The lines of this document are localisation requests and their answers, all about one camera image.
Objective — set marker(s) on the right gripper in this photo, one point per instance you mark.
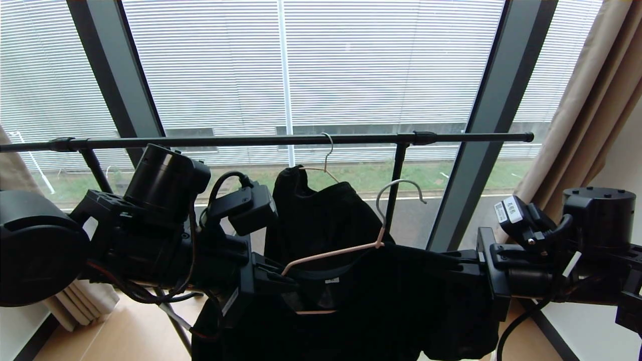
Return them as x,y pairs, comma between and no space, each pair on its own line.
531,276

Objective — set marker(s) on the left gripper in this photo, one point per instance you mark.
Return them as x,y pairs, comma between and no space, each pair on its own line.
175,260

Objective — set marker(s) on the black shorts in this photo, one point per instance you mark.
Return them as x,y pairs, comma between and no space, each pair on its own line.
321,220

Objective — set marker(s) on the pink clothes hanger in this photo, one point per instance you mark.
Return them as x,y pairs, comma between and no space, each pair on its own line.
380,238
328,145

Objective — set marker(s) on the black garment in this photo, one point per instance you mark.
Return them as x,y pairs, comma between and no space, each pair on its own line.
391,311

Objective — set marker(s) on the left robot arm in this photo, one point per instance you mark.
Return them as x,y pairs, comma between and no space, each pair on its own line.
40,250

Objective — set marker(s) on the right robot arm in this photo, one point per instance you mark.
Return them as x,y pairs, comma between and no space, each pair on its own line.
597,215

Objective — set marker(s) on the black clothes rack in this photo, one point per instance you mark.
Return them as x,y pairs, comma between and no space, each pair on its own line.
351,138

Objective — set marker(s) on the beige curtain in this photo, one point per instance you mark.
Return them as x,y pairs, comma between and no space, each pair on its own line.
577,100
85,306

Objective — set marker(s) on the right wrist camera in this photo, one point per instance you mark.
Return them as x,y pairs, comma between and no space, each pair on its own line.
516,215

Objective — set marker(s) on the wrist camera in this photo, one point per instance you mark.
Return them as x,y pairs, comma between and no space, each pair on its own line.
516,215
251,210

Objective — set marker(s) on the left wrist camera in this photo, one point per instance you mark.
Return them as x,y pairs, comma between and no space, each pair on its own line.
251,210

